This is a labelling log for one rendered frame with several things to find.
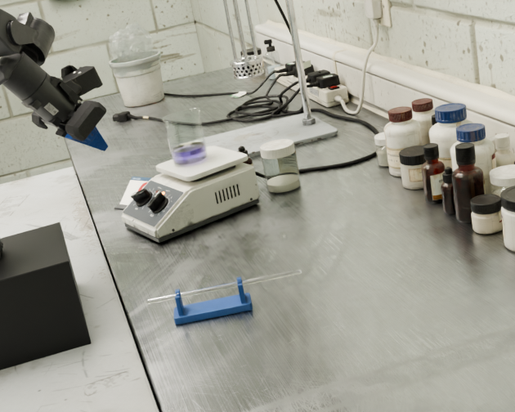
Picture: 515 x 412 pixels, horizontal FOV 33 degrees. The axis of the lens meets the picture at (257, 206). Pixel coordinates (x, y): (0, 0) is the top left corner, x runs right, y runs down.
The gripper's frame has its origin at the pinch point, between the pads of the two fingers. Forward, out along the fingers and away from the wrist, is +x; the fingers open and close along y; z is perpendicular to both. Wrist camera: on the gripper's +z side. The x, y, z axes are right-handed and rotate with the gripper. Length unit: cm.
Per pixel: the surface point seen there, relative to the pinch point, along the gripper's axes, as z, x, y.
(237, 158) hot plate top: 11.1, 18.2, -10.5
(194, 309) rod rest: -14.7, 9.9, -37.3
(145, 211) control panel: -4.4, 13.4, -4.7
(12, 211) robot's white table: -15.4, 10.4, 32.3
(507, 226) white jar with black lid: 16, 29, -57
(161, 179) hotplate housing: 2.0, 14.2, -1.2
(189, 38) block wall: 95, 94, 205
